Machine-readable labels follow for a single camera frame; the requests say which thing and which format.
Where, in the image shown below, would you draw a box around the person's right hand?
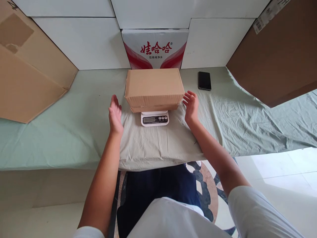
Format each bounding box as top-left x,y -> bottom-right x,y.
182,90 -> 200,125

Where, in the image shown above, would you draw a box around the person's left hand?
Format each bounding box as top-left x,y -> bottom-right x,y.
109,94 -> 124,136

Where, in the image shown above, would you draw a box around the black smartphone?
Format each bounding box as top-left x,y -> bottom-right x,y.
198,71 -> 212,91

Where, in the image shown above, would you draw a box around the tall brown cardboard box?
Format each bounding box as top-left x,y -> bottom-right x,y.
124,68 -> 185,111

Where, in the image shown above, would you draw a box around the flat brown cardboard box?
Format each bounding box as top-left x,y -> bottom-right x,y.
129,103 -> 180,114

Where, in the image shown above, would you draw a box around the white digital kitchen scale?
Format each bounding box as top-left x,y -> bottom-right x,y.
141,110 -> 171,127

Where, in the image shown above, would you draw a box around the white carton with red print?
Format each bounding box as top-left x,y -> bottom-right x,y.
121,28 -> 190,70

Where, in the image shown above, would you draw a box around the pale green bed sheet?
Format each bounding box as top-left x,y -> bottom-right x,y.
0,66 -> 317,172

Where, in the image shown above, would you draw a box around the stack of white cartons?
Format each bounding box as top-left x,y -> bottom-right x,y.
9,0 -> 278,71

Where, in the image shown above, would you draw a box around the person's legs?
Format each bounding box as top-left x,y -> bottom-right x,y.
116,163 -> 201,238

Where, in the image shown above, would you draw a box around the large brown carton with tape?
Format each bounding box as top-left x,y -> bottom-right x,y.
0,0 -> 80,124

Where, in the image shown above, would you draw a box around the large brown carton, white label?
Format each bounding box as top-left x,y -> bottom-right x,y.
226,0 -> 317,108

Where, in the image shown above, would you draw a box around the person's body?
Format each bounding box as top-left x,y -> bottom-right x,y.
125,197 -> 234,238

